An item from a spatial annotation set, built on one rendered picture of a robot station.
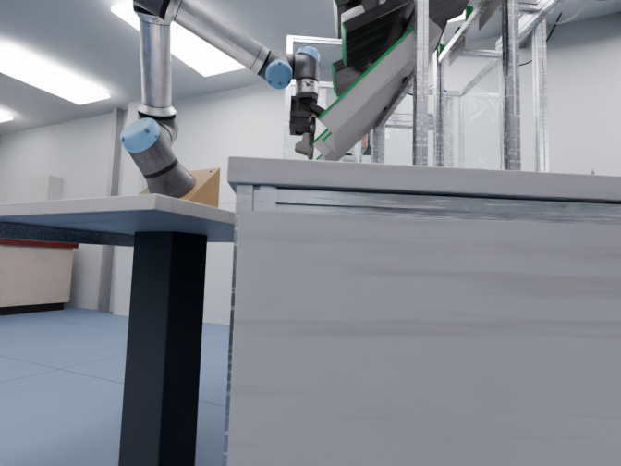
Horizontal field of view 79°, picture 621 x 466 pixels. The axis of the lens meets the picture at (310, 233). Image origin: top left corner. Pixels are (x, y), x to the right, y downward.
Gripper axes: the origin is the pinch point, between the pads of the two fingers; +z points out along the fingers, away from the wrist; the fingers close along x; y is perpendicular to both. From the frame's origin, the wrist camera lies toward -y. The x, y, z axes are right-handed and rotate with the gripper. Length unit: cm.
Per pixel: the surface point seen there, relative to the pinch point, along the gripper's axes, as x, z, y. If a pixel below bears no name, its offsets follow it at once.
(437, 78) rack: 21.0, -18.2, -32.0
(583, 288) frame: 75, 35, -27
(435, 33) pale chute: 51, -11, -19
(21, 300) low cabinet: -398, 90, 339
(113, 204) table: 44, 23, 40
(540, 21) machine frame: -57, -93, -118
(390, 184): 75, 24, -4
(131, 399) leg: -4, 75, 52
